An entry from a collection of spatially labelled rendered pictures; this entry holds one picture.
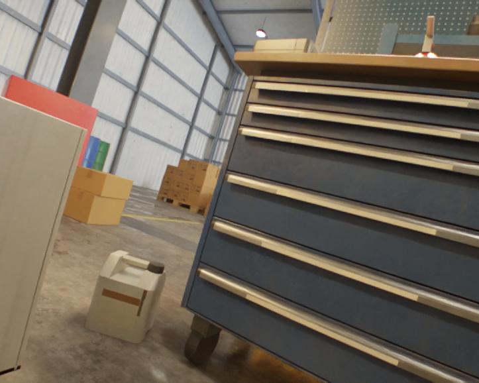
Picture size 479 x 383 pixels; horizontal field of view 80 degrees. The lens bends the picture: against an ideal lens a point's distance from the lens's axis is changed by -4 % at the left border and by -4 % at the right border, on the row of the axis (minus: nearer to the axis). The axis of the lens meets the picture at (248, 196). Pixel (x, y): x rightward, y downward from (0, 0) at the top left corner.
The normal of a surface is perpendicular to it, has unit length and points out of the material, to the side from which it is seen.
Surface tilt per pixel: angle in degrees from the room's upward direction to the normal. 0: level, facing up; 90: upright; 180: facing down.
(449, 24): 90
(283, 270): 90
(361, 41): 90
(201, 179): 90
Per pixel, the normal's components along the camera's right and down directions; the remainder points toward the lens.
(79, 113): 0.70, 0.18
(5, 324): 0.88, 0.25
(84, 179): -0.22, -0.09
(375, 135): -0.44, -0.15
